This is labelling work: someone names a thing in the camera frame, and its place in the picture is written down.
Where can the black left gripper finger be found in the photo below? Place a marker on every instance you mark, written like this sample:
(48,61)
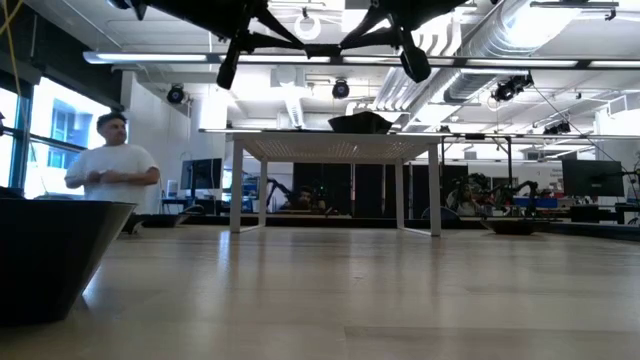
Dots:
(275,43)
(282,27)

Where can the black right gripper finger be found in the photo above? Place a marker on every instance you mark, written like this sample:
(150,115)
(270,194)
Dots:
(361,26)
(372,40)

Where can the black wavy square mini plate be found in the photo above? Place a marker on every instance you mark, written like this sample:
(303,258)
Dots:
(50,260)
(360,124)

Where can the black leaf-shaped mini plate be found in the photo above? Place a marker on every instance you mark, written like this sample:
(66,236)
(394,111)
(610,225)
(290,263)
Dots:
(510,227)
(160,220)

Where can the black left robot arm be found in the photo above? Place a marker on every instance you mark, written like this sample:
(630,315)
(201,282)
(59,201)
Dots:
(190,10)

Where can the black background robot arm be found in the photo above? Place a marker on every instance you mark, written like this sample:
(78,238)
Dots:
(530,189)

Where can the long ceiling light bar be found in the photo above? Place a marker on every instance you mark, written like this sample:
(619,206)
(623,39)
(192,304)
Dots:
(150,57)

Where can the black computer monitor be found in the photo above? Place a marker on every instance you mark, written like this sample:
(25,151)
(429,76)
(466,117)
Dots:
(592,177)
(201,174)

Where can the white perforated metal shelf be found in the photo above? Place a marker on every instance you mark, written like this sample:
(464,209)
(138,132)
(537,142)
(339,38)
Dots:
(330,147)

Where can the dark cabinet panels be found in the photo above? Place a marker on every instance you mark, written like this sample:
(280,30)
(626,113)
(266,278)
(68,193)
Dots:
(370,190)

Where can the person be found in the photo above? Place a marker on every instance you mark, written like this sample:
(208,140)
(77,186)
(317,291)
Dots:
(115,170)
(302,197)
(462,197)

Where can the blue chair back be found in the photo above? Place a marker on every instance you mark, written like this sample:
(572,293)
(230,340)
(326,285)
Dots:
(442,214)

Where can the blue table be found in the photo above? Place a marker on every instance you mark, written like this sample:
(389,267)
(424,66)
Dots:
(537,203)

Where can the black box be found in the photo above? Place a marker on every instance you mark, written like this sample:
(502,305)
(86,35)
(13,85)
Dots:
(592,213)

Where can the silver ventilation duct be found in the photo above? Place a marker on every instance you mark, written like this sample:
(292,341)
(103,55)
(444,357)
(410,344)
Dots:
(505,30)

